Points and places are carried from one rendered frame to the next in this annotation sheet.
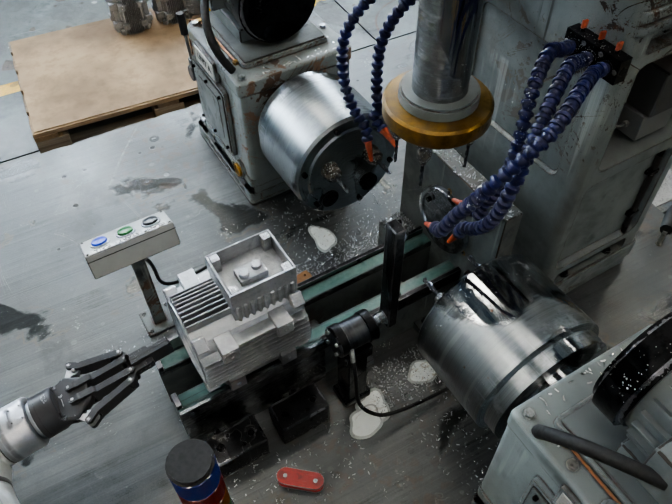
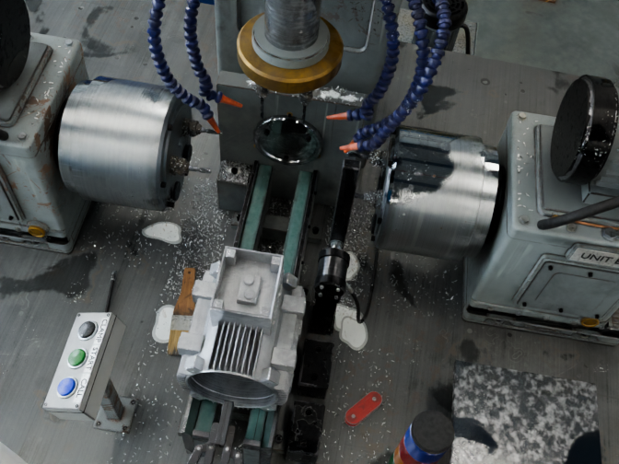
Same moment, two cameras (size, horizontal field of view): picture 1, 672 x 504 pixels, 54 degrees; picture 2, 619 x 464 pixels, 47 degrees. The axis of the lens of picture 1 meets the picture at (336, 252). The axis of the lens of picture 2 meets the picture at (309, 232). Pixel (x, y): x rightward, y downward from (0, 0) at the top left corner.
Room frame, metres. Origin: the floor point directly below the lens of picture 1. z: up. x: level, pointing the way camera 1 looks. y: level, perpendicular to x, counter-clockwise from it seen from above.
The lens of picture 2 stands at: (0.32, 0.56, 2.16)
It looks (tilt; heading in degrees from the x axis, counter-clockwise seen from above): 57 degrees down; 303
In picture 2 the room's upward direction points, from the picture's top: 7 degrees clockwise
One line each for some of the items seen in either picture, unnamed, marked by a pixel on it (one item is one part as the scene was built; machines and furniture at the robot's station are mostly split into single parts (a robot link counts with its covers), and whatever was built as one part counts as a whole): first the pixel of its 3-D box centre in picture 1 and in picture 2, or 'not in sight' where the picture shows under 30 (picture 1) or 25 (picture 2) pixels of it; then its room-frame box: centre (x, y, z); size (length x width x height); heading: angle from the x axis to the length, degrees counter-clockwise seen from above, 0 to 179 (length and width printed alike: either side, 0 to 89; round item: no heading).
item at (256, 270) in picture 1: (252, 275); (248, 291); (0.69, 0.14, 1.11); 0.12 x 0.11 x 0.07; 120
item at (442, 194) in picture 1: (442, 220); (287, 142); (0.90, -0.21, 1.02); 0.15 x 0.02 x 0.15; 30
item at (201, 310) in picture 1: (237, 316); (243, 336); (0.67, 0.18, 1.02); 0.20 x 0.19 x 0.19; 120
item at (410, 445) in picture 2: (193, 470); (428, 437); (0.32, 0.18, 1.19); 0.06 x 0.06 x 0.04
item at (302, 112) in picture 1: (314, 128); (107, 140); (1.16, 0.04, 1.04); 0.37 x 0.25 x 0.25; 30
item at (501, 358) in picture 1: (519, 356); (444, 195); (0.57, -0.30, 1.04); 0.41 x 0.25 x 0.25; 30
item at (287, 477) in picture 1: (300, 479); (363, 409); (0.45, 0.07, 0.81); 0.09 x 0.03 x 0.02; 79
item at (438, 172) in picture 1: (464, 222); (291, 133); (0.93, -0.27, 0.97); 0.30 x 0.11 x 0.34; 30
